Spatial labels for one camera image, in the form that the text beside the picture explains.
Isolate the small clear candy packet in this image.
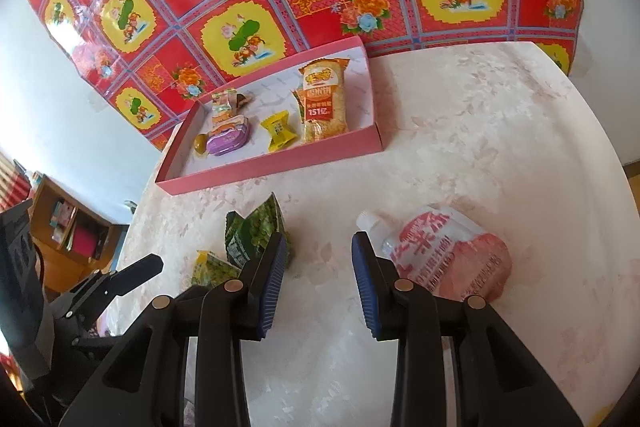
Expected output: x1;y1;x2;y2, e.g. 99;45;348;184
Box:
210;89;238;130

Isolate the wooden shelf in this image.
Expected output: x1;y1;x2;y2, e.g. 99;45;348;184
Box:
30;174;131;293

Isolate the purple snack packet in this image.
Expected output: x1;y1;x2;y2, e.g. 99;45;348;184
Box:
206;116;251;156

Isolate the orange rice snack bag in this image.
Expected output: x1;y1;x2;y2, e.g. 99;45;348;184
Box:
291;57;351;145

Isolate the pink cardboard box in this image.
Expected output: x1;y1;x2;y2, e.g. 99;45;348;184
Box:
154;36;385;196

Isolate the light green snack packet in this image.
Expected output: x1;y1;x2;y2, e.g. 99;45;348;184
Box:
191;250;241;292

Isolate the pink spouted drink pouch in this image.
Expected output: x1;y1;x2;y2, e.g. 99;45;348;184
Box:
356;205;512;303

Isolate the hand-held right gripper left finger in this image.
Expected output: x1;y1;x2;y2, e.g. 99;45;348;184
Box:
59;232;289;427

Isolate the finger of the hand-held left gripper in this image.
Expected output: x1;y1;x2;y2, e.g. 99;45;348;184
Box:
55;254;164;324

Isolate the stack of pastel books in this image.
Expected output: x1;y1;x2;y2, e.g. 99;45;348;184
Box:
50;199;77;249

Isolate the yellow wrapped candy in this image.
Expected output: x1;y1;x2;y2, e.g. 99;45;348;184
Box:
260;111;297;152

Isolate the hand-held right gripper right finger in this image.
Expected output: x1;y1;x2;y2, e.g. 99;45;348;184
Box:
351;231;583;427

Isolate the red striped cloth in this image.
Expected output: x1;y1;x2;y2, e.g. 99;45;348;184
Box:
0;152;33;210

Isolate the dark green snack packet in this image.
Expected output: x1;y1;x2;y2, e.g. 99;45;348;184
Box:
225;192;293;275

